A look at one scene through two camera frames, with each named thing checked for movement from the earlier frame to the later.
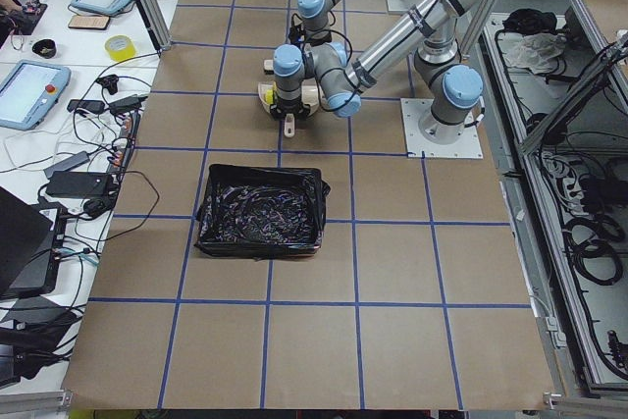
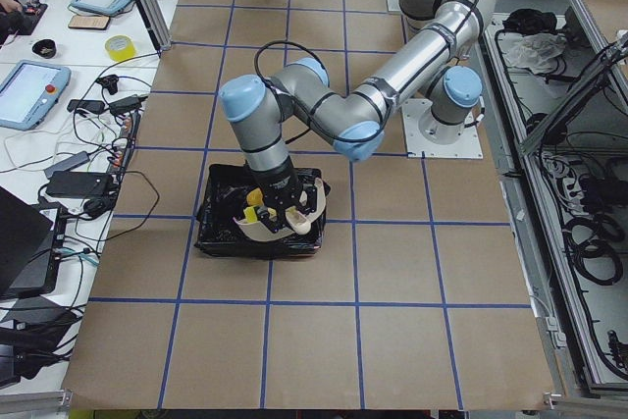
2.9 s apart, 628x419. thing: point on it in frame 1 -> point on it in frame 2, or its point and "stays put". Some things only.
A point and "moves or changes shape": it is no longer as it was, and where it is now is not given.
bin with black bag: [257, 212] stays put
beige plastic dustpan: [309, 95] moves or changes shape
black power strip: [125, 146] stays put
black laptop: [31, 237] stays put
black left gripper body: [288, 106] -> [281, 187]
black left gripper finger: [276, 113] -> [269, 217]
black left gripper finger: [304, 111] -> [311, 205]
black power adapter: [78, 183] stays put
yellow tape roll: [120, 47] stays put
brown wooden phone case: [92, 22] stays put
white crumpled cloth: [534, 51] stays put
